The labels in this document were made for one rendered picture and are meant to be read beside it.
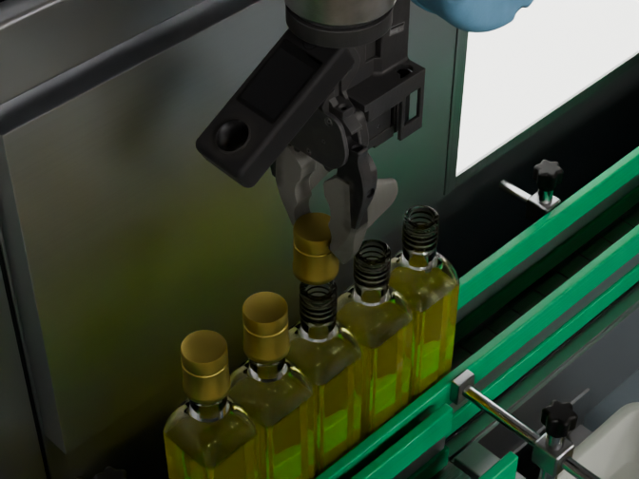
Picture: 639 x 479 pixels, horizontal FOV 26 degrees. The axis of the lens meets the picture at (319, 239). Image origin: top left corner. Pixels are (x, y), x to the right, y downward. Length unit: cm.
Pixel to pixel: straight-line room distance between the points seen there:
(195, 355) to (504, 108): 54
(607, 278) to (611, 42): 28
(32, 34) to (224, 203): 27
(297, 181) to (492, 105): 42
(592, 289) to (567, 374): 9
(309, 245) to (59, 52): 23
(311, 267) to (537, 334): 37
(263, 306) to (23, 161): 21
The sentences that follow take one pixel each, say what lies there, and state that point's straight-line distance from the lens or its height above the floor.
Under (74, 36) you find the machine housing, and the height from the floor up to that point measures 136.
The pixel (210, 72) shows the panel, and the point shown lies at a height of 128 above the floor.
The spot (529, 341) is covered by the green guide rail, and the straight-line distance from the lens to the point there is 134.
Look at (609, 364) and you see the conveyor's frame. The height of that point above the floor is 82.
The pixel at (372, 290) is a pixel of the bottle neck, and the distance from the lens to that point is 111.
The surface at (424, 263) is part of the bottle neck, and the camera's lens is 115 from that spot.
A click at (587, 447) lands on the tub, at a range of 137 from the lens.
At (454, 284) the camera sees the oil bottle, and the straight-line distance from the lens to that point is 118.
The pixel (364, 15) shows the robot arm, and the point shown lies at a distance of 89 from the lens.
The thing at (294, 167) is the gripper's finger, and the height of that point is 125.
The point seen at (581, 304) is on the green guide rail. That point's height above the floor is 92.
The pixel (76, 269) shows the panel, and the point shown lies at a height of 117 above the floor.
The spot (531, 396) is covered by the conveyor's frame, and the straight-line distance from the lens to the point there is 136.
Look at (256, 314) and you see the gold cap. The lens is 102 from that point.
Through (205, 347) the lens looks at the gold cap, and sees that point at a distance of 100.
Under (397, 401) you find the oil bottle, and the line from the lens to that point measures 121.
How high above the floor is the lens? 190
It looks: 43 degrees down
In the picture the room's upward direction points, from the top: straight up
